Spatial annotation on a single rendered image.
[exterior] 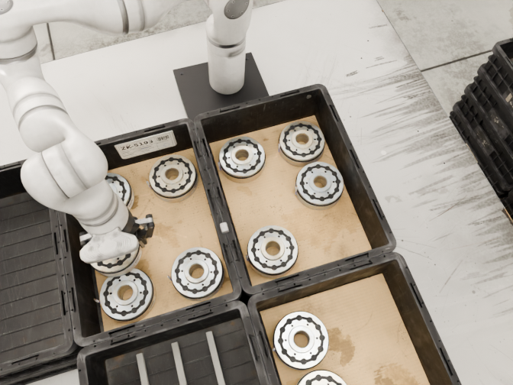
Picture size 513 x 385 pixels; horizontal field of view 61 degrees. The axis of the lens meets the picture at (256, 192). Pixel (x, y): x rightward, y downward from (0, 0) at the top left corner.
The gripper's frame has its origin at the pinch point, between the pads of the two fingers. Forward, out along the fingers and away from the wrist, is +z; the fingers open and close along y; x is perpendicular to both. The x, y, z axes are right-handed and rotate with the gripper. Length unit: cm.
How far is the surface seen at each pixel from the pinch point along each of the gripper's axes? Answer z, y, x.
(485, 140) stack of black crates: 57, -122, -25
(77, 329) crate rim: -4.4, 10.2, 14.6
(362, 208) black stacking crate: 0.6, -47.4, 6.0
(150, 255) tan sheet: 5.4, -2.7, 1.6
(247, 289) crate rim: -4.6, -19.9, 16.3
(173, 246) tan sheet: 5.3, -7.8, 1.1
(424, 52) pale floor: 86, -140, -91
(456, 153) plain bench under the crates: 18, -83, -7
